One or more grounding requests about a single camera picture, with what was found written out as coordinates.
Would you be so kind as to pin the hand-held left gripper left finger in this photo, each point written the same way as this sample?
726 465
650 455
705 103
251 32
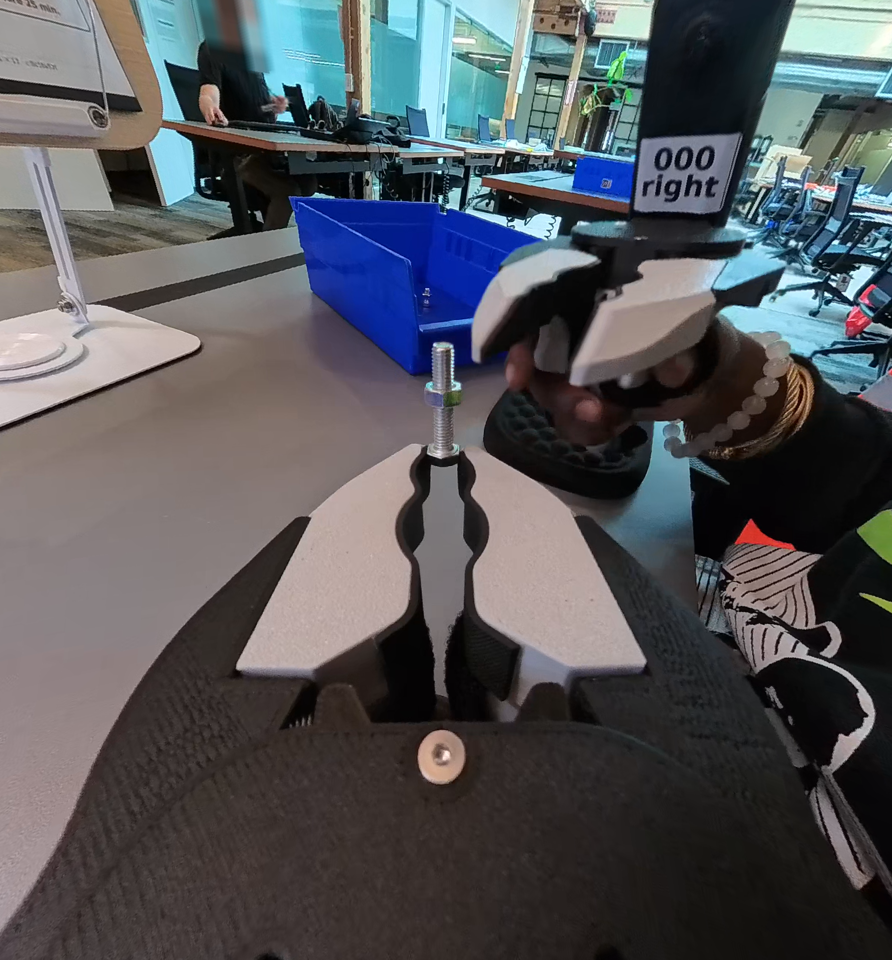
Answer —
333 585

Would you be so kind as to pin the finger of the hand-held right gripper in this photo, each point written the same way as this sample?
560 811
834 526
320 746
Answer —
524 285
640 322

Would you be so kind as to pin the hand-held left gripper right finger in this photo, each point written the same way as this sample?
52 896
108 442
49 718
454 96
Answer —
558 592

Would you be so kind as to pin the small steel nut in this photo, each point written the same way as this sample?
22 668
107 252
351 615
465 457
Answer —
443 393

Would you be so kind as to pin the small steel bolt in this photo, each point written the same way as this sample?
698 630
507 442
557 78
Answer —
443 431

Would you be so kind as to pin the blue plastic bin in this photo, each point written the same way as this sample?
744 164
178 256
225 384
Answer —
356 285

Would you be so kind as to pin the person's right forearm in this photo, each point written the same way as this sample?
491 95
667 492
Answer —
850 465

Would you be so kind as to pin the person's right hand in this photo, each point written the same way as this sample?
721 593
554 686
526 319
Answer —
566 409

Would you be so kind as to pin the small blue bin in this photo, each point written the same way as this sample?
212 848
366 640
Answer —
596 174

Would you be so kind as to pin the black honeycomb cushion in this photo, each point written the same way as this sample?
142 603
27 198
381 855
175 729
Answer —
566 465

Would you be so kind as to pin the row of black office chairs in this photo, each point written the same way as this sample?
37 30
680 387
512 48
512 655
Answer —
835 217

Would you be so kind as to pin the red bag on chair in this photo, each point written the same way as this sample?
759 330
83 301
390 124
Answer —
858 315

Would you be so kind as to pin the black backpack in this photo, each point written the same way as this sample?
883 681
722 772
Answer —
324 116

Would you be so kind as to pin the black mesh office chair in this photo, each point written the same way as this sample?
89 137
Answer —
183 90

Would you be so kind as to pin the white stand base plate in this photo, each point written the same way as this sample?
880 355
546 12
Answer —
116 345

